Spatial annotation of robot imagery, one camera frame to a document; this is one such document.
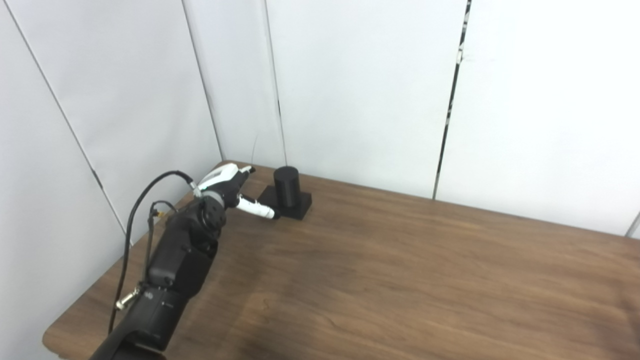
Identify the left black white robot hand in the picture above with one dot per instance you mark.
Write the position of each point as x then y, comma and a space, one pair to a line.
225, 187

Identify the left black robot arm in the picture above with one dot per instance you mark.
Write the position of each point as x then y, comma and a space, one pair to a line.
175, 260

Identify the black peg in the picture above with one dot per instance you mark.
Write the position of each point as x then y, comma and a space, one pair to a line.
287, 192

